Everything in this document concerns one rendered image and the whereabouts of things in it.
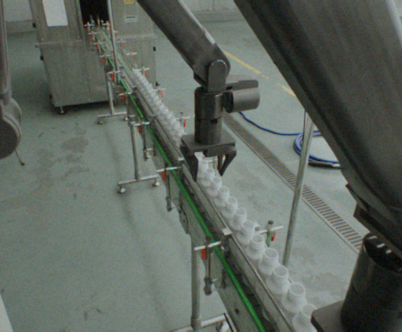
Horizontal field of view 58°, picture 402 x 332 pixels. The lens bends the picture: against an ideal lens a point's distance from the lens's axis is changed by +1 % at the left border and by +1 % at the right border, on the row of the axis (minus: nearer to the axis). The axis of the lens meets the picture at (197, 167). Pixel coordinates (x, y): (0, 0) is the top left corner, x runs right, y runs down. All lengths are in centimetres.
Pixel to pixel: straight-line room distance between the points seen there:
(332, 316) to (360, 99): 29
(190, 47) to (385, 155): 45
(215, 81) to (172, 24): 12
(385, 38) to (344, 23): 3
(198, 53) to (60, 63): 407
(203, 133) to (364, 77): 53
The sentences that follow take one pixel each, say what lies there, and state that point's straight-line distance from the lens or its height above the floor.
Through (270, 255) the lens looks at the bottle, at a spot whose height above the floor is 114.
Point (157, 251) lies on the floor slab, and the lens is 260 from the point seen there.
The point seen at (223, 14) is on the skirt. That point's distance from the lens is 1104.
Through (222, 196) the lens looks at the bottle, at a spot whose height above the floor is 115.
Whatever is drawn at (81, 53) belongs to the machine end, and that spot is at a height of 74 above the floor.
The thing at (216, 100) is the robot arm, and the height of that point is 158.
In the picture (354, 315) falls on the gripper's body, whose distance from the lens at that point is 41.
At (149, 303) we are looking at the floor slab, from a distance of 232.
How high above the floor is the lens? 183
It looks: 32 degrees down
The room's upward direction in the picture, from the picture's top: straight up
